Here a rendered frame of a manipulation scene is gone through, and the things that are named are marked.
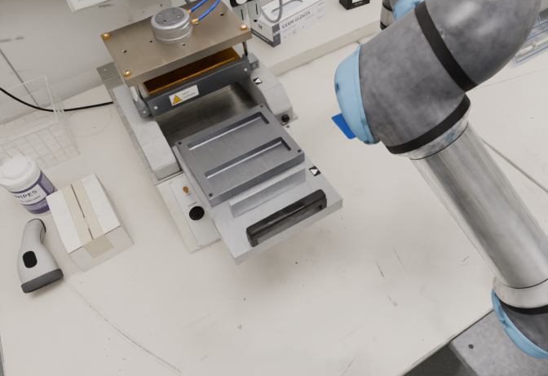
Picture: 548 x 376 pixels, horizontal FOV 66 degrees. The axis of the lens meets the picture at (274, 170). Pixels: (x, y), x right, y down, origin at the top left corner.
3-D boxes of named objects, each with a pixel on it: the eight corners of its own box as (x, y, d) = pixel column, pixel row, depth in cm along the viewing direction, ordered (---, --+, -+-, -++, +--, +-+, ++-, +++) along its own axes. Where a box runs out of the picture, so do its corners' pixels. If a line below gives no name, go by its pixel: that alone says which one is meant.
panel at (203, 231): (198, 249, 96) (165, 181, 87) (309, 190, 104) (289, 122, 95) (201, 253, 95) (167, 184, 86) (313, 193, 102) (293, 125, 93)
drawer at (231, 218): (175, 158, 90) (165, 134, 84) (265, 117, 96) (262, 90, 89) (237, 268, 73) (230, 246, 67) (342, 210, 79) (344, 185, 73)
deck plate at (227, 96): (97, 70, 113) (95, 67, 113) (214, 24, 122) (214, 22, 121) (154, 186, 87) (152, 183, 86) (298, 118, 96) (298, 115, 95)
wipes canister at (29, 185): (25, 199, 110) (-10, 162, 98) (59, 184, 112) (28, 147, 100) (31, 223, 105) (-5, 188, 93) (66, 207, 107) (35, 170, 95)
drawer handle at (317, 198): (247, 239, 72) (244, 227, 69) (320, 199, 76) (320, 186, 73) (252, 248, 71) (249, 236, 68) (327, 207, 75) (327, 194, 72)
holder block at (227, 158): (178, 150, 86) (174, 142, 84) (263, 111, 91) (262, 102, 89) (211, 207, 77) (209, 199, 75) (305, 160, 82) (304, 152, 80)
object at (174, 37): (108, 55, 100) (85, 5, 90) (225, 11, 108) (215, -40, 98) (140, 115, 87) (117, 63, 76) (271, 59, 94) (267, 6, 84)
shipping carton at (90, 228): (63, 215, 106) (44, 194, 99) (112, 192, 109) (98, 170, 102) (80, 275, 95) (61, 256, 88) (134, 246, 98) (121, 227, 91)
